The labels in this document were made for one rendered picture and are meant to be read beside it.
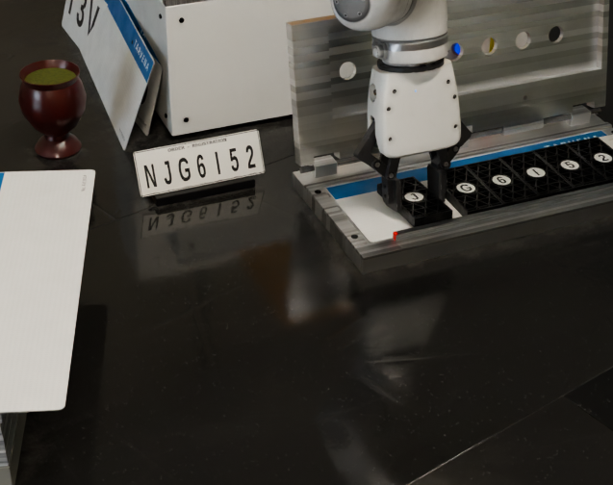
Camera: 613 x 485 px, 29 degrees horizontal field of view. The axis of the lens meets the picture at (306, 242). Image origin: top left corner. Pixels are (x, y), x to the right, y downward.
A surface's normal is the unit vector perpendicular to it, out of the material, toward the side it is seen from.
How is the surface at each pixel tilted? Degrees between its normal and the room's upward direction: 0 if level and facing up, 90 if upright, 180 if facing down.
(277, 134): 0
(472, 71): 79
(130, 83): 69
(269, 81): 90
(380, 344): 0
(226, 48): 90
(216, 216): 0
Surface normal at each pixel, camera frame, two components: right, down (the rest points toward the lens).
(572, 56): 0.38, 0.34
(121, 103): -0.88, -0.14
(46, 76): 0.01, -0.83
